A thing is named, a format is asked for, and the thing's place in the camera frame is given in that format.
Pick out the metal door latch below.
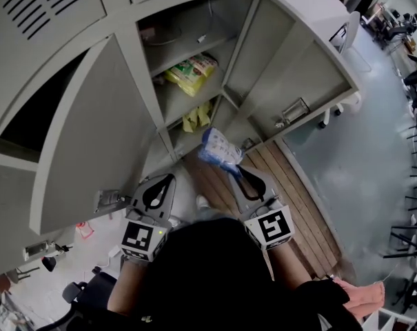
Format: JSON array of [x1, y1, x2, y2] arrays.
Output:
[[274, 97, 312, 128], [94, 188, 127, 214]]

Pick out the person's black top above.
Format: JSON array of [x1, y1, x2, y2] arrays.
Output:
[[106, 217, 351, 331]]

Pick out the red and white small box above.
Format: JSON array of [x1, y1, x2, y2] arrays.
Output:
[[74, 220, 96, 240]]

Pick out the grey metal locker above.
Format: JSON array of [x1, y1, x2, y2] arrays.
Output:
[[0, 0, 363, 278]]

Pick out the blue and white packet item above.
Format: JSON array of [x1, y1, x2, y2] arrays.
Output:
[[197, 126, 245, 172]]

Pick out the white swivel chair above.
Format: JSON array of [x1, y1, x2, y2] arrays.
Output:
[[317, 10, 373, 129]]

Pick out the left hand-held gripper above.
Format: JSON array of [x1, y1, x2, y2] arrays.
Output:
[[119, 173, 178, 263]]

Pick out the yellow crumpled packet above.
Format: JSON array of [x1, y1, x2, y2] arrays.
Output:
[[181, 102, 214, 134]]

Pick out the yellow and green packet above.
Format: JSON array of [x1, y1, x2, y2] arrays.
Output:
[[163, 54, 219, 98]]

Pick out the person's right forearm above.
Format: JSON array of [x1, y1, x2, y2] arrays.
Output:
[[263, 242, 301, 291]]

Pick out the row of black stools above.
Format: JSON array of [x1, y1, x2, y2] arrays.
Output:
[[382, 110, 417, 261]]

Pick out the white cable with plug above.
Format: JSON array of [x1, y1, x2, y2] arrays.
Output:
[[141, 0, 218, 46]]

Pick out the metal door lock with keys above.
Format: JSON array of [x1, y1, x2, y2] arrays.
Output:
[[23, 239, 73, 261]]

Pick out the black office chair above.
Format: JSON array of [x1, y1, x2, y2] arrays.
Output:
[[62, 270, 120, 331]]

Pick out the white shelf unit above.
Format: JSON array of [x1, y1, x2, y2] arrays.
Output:
[[362, 307, 417, 331]]

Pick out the person's left forearm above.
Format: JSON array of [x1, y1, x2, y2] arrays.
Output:
[[107, 256, 151, 319]]

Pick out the wooden slat platform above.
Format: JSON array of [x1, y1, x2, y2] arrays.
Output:
[[183, 139, 344, 279]]

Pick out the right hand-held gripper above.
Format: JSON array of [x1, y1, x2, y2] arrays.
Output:
[[227, 165, 296, 252]]

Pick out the white power cable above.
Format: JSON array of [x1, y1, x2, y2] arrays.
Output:
[[90, 245, 123, 272]]

